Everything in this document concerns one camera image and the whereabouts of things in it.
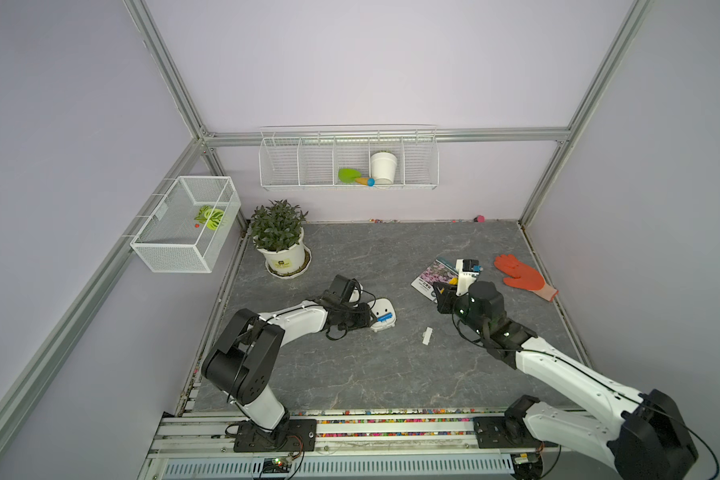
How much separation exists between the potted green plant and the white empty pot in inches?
11.6

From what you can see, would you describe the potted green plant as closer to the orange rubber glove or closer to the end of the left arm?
the end of the left arm

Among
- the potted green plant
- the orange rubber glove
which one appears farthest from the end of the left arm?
the orange rubber glove

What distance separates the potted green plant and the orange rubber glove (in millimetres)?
732

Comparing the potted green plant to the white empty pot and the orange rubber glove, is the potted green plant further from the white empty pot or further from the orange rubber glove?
the orange rubber glove

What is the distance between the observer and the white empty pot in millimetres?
930

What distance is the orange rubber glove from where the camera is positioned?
102cm

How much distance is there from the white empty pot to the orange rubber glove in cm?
52

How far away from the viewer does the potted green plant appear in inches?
37.4
